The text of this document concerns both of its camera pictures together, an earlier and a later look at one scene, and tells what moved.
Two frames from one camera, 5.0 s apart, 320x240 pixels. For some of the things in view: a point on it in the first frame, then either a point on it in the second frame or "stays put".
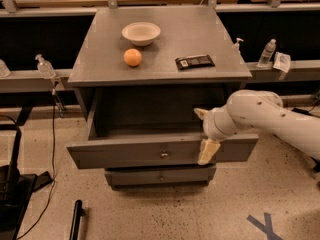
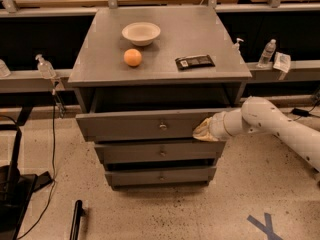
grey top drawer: (133, 149) → (157, 126)
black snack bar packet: (194, 61) stays put
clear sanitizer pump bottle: (46, 69) stays put
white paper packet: (282, 61) stays put
